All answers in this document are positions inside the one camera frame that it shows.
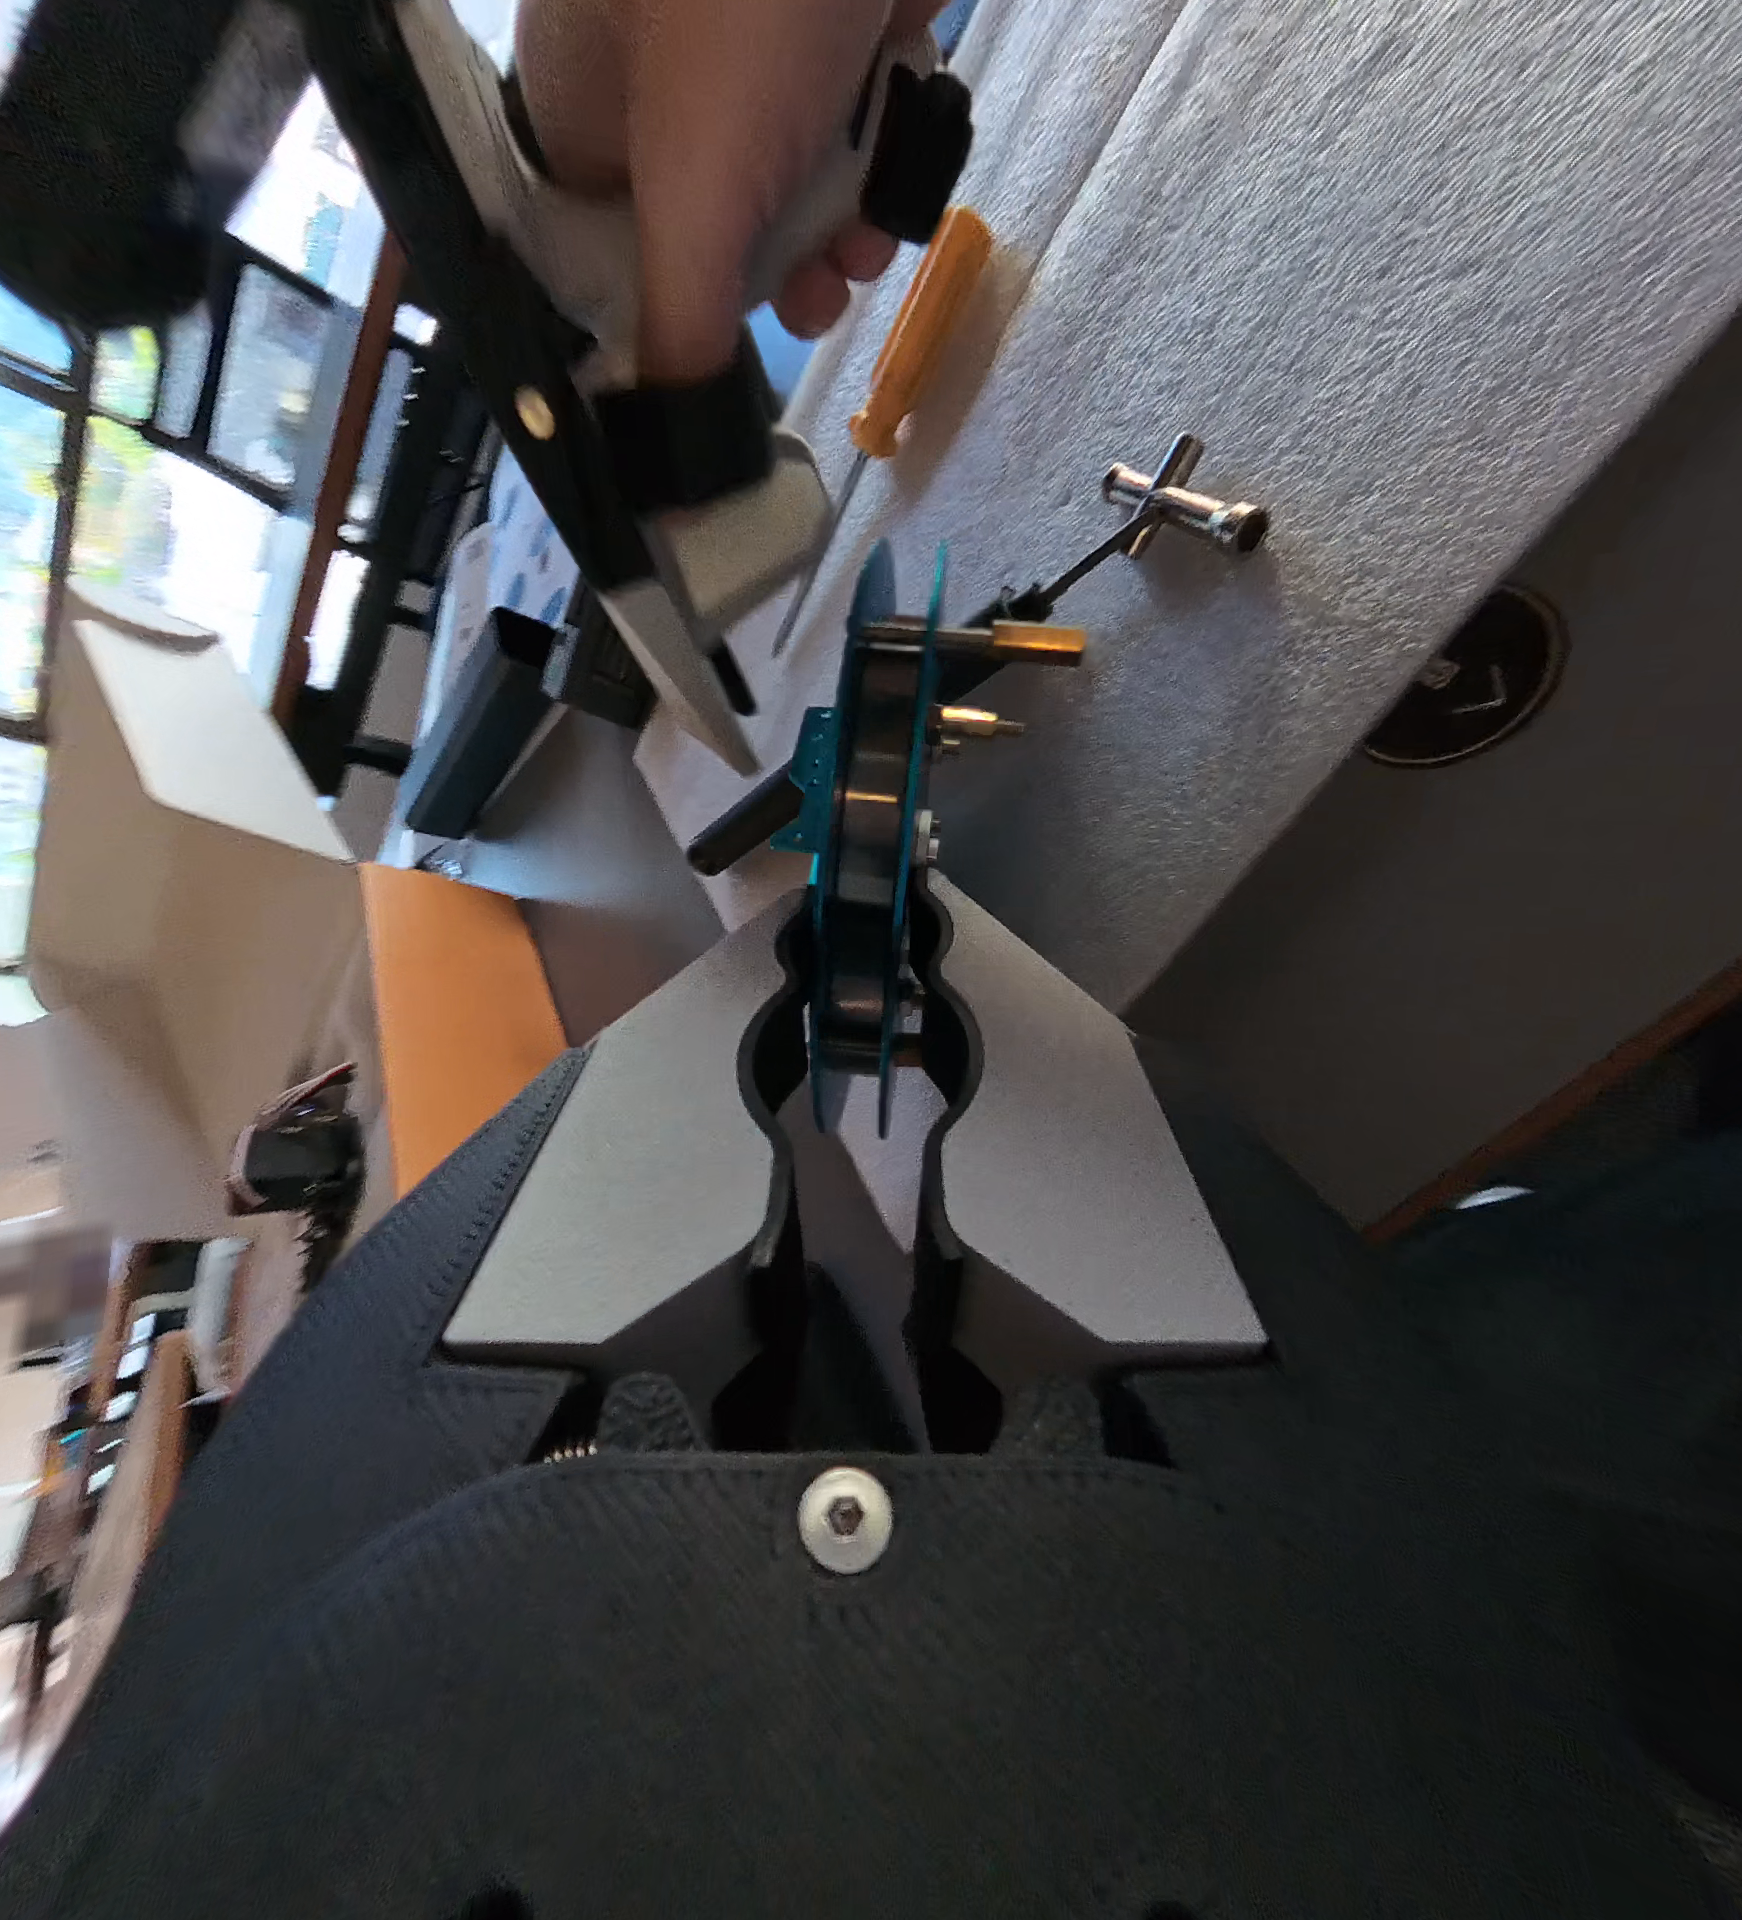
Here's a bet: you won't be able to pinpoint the white foam sheet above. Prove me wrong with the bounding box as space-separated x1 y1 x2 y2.
630 0 1742 1021

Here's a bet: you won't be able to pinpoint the printed instruction sheet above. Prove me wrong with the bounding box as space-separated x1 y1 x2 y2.
421 435 588 633

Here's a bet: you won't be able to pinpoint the yellow-handled screwdriver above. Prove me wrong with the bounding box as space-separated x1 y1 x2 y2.
769 208 995 654

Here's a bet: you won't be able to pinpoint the brown table with black frame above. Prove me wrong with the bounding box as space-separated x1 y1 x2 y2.
271 226 498 782

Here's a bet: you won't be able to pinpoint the black rectangular case sleeve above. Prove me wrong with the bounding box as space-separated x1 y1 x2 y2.
404 609 574 844

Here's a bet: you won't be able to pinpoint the metal cross wrench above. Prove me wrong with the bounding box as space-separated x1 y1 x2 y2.
1100 431 1271 565

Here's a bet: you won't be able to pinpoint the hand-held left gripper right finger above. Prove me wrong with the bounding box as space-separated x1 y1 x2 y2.
901 872 1274 1455

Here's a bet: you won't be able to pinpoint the orange cardboard box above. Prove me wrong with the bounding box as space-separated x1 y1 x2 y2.
29 616 574 1202

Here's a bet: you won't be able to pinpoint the black framed window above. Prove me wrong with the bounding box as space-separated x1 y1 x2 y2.
0 60 423 977

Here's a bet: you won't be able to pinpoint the blue round metal turntable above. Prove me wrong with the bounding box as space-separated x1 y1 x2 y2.
767 540 1091 1134

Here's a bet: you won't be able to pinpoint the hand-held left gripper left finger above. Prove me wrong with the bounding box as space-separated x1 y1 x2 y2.
439 885 814 1455

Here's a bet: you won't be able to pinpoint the person's jeans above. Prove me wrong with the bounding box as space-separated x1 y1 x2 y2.
1381 975 1742 1862

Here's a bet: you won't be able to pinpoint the person's right hand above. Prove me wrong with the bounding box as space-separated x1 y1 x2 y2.
513 0 948 384

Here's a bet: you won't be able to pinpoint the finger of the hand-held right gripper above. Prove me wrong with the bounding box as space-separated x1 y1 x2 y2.
605 578 765 778

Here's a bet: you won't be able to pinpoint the black screwdriver bit case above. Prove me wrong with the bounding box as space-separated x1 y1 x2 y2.
543 593 663 737

